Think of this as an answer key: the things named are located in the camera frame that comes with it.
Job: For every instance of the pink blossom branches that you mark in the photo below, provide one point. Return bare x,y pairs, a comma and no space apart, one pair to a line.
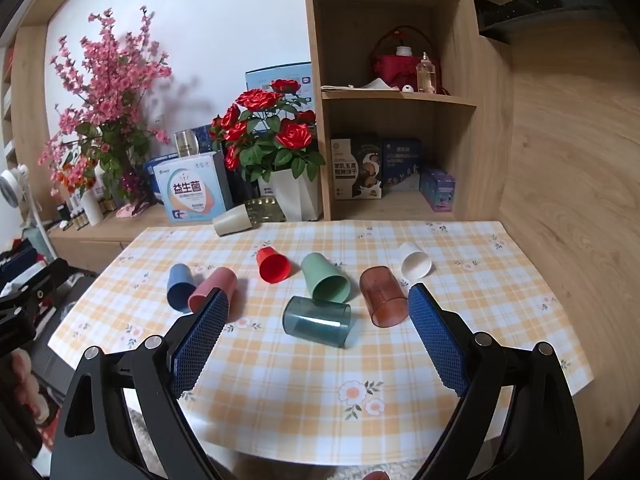
110,90

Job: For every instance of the pile of clothes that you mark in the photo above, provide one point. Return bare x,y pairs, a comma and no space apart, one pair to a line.
20,260

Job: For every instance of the white fluffy rug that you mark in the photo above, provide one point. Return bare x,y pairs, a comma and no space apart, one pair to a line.
147,432

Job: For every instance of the stack of papers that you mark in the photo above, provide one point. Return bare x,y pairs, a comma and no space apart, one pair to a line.
360,87

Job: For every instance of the clear perfume bottle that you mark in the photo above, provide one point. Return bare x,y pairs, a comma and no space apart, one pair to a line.
426,75

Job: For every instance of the black rack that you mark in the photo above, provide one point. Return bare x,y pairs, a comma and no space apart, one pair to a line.
550,2

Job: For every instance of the purple box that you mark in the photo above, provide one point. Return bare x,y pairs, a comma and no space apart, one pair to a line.
437,190

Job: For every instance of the blue white box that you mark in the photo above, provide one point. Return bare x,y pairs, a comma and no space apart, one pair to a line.
152,180

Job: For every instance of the blue night-sky box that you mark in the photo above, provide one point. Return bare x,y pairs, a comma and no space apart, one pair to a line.
402,162

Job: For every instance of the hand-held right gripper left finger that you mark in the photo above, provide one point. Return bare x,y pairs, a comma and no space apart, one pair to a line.
200,340

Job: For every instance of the white vase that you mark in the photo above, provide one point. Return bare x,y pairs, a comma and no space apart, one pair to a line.
91,207

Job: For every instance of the white plastic cup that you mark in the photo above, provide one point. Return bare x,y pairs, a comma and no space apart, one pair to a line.
415,260

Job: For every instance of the pink plastic cup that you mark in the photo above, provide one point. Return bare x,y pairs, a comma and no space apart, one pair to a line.
215,280

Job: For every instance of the low wooden cabinet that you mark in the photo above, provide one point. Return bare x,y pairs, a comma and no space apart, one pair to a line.
90,245

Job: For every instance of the yellow checkered floral tablecloth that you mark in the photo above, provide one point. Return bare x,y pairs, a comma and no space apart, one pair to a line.
280,385

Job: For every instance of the clear teal cup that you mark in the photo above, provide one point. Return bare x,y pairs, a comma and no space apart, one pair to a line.
317,321

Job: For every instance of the red rose plant white pot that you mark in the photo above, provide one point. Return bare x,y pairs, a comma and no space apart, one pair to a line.
295,195

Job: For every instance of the red plastic cup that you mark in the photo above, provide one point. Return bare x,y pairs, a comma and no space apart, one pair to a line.
273,266

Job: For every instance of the green plastic cup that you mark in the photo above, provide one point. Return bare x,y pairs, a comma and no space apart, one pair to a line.
325,280

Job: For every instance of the dark grey seat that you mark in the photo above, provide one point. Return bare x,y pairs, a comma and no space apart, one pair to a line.
60,360

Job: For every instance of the beige plastic cup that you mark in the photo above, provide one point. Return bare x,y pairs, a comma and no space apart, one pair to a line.
232,221

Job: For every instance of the blue plastic cup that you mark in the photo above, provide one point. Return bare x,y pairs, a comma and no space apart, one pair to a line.
180,290

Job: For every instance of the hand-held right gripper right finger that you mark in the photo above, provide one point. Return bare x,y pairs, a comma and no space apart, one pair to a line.
440,345

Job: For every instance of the clear brown cup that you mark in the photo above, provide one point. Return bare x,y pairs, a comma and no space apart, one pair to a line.
382,297

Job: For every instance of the white box pink teal print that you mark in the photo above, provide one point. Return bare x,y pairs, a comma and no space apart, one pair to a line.
192,190

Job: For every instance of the red gift basket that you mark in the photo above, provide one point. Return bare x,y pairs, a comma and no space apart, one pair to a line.
395,70

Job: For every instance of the person's left hand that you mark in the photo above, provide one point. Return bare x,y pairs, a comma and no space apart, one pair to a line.
22,375

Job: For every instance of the clear glass tumbler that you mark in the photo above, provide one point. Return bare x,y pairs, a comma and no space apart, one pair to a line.
186,143

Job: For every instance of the small white jar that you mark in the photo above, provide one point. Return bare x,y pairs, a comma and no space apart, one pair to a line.
404,51

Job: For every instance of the row of small bottles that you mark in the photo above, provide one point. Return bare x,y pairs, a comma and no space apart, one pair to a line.
75,217

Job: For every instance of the large light blue box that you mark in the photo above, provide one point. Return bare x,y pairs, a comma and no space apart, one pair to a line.
260,80

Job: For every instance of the pink cloth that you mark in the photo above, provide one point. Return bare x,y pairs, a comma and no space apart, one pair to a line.
131,210

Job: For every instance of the white desk fan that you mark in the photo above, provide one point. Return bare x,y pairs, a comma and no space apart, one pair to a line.
11,182

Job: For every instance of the wooden shelf unit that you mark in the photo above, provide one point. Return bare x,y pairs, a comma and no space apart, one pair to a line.
315,110

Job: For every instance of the dark blue box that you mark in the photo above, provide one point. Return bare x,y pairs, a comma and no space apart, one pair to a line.
209,137

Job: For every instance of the black snack box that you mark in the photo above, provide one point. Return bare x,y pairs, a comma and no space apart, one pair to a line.
356,167

